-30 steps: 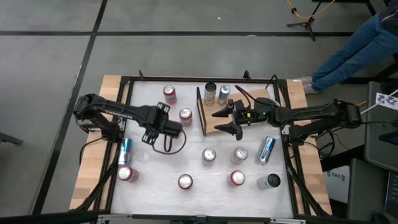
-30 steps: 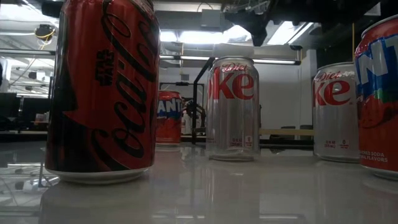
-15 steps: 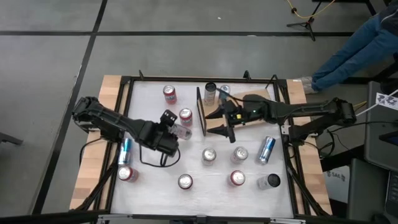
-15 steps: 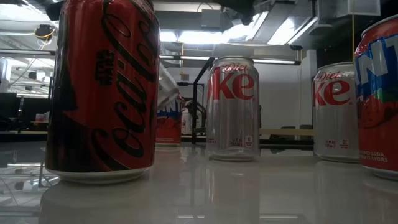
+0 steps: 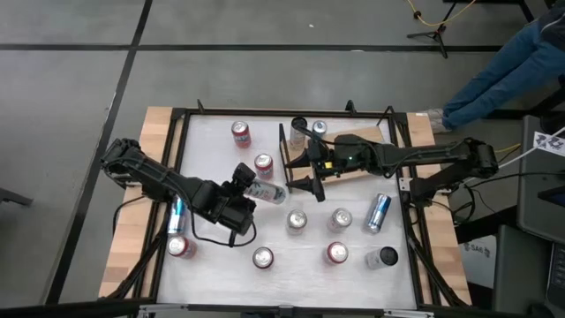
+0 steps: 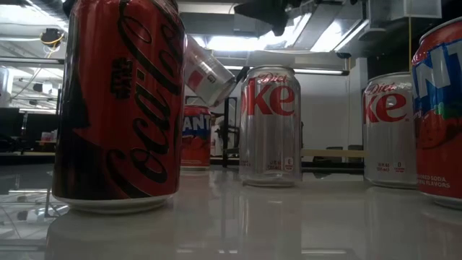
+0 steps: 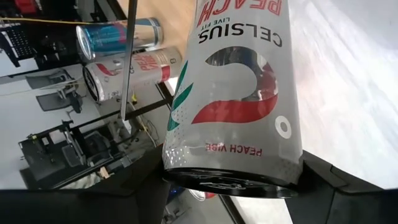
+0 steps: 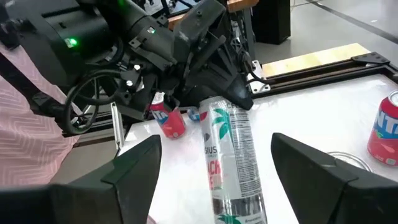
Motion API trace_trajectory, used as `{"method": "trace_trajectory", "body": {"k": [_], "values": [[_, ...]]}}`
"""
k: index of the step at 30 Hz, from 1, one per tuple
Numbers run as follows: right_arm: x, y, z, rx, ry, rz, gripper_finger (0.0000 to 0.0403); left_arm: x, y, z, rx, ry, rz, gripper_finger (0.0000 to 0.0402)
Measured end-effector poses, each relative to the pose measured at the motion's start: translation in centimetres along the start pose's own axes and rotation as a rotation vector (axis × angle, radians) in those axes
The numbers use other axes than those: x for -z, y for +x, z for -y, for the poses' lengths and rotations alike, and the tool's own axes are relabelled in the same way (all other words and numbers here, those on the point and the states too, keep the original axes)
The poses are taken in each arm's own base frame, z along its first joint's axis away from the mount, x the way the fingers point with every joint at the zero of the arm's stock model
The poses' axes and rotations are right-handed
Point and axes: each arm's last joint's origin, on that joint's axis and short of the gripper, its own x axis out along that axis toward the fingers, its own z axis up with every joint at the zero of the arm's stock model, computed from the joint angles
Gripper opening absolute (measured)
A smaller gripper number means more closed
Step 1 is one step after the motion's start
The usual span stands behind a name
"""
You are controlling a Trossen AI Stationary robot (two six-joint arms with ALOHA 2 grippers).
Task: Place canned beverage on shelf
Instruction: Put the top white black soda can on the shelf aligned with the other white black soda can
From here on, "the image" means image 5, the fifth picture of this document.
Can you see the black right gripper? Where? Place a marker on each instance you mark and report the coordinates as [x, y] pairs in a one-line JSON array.
[[344, 154]]

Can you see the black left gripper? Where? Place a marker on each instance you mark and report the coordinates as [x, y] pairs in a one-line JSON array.
[[229, 209]]

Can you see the Celsius can with black lid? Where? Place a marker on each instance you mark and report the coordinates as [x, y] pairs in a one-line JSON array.
[[269, 193], [379, 258], [299, 121]]

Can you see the blue silver Red Bull can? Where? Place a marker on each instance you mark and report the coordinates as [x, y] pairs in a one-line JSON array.
[[319, 127], [377, 214], [176, 221]]

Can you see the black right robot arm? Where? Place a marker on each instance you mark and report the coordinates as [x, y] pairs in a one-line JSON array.
[[419, 152]]

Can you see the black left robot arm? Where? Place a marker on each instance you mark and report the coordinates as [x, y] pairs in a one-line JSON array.
[[150, 174]]

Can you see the red Fanta can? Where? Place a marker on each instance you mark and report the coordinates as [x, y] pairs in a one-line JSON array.
[[264, 167], [241, 134], [337, 252]]

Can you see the silver Diet Coke can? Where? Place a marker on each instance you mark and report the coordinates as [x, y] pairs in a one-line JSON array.
[[341, 218], [296, 220]]

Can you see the Star Wars Coke Zero can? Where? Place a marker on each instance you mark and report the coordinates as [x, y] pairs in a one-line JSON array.
[[263, 257]]

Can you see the red soda can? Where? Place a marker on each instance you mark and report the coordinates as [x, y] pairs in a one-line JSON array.
[[177, 245]]

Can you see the black tripod stand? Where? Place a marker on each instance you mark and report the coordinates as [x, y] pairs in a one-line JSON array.
[[436, 33]]

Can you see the white labelled cardboard box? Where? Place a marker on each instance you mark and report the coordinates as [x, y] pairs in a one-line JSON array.
[[479, 265]]

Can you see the person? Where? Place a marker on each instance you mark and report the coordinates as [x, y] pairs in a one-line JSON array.
[[499, 81]]

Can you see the grey metal cabinet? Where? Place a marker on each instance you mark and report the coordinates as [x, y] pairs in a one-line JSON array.
[[521, 274], [536, 199]]

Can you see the black stand foot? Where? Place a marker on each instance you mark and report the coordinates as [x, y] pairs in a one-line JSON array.
[[13, 197]]

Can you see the white printed paper tag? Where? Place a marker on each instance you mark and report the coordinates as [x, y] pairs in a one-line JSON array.
[[547, 142]]

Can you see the wooden shelf with black frame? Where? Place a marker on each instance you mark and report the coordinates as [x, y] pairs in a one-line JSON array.
[[366, 132]]

